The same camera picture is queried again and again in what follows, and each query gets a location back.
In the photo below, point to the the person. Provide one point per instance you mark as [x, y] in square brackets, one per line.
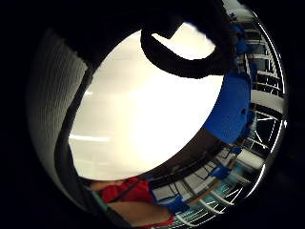
[133, 192]

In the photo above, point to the white desk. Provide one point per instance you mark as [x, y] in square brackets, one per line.
[165, 191]
[267, 101]

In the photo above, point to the large blue chair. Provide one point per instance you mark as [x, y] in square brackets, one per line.
[229, 105]

